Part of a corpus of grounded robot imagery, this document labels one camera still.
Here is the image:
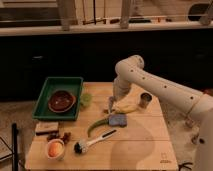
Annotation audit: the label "small wooden block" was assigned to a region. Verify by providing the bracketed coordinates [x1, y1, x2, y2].
[35, 122, 59, 135]

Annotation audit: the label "yellow banana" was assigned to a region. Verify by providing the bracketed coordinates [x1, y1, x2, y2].
[113, 105, 138, 114]

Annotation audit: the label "light green plastic cup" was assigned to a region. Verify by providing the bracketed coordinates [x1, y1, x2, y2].
[80, 93, 92, 107]

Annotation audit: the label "dark red bowl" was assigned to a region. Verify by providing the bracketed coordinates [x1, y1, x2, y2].
[48, 90, 76, 113]

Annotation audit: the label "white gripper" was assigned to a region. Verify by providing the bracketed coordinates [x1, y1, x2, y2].
[108, 78, 129, 112]

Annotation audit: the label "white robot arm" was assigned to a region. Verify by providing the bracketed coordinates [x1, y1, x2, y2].
[113, 55, 213, 171]

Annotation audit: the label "blue sponge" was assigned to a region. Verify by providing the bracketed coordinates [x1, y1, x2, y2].
[109, 114, 127, 127]

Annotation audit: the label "white dish brush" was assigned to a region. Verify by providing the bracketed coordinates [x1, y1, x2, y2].
[74, 129, 116, 154]

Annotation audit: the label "metal cup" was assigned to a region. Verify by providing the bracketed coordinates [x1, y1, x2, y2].
[139, 93, 152, 109]

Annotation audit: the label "brown dried fruit pieces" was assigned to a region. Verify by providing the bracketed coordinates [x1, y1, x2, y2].
[47, 132, 71, 144]

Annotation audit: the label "black stand pole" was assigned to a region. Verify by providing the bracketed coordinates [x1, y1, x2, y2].
[12, 123, 18, 171]

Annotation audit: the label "green plastic tray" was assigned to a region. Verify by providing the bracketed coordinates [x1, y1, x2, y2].
[33, 77, 83, 121]

